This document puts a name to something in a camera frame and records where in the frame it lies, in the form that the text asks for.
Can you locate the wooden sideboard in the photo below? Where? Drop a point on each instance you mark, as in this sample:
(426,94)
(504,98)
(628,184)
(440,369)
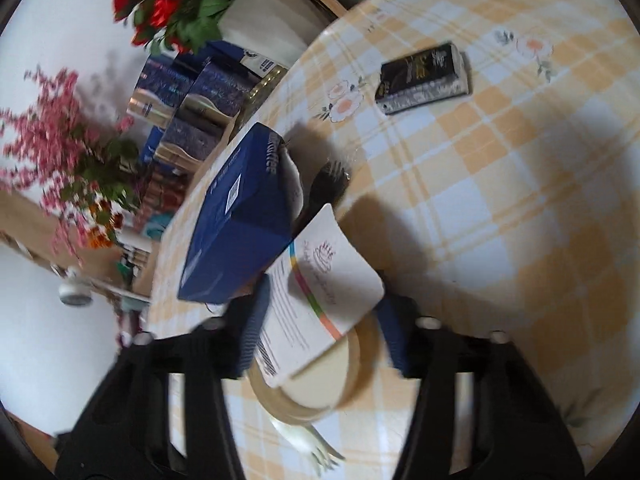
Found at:
(20,220)

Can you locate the white plastic fork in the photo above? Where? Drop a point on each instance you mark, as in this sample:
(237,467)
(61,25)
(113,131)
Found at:
(310,442)

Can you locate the black plastic fork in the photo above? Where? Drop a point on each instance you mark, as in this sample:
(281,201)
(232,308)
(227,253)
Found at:
(325,185)

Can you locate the white flower pot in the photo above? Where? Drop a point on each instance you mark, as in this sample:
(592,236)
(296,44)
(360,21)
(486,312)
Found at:
(270,15)

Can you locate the yellow plaid flowered tablecloth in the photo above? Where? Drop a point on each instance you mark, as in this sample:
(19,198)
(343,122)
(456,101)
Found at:
(500,210)

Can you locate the white standing fan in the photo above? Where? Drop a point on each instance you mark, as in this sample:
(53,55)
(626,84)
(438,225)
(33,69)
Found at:
(75,290)

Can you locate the white printed paper packet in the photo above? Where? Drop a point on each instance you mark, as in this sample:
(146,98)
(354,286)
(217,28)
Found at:
(320,280)

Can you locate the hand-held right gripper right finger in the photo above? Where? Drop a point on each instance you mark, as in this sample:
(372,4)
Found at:
(395,335)

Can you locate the dark blue box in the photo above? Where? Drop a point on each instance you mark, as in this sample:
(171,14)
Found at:
(235,220)

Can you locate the pink blossom plant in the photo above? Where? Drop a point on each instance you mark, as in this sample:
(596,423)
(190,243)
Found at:
(55,135)

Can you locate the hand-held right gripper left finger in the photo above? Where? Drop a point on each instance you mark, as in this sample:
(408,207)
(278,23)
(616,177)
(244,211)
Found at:
(252,330)

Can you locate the blue box with white panel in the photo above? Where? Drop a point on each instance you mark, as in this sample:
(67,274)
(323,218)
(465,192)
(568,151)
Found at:
(260,64)

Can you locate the red rose bouquet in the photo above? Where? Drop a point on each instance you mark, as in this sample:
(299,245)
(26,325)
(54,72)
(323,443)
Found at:
(170,5)

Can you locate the white paper bowl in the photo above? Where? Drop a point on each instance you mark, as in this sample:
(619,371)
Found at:
(295,185)

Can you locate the beige paper plate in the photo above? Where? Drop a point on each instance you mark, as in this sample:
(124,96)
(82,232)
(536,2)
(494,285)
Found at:
(325,380)

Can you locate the orange flower bunch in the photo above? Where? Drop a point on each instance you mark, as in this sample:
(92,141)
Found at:
(102,225)

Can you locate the gold and blue gift box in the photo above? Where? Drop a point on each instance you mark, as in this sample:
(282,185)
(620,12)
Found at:
(165,90)
(215,105)

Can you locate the copper and teal gift box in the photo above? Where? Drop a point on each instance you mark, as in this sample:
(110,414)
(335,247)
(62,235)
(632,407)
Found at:
(152,220)

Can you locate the black cigarette pack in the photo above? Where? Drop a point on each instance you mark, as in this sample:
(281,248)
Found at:
(425,77)

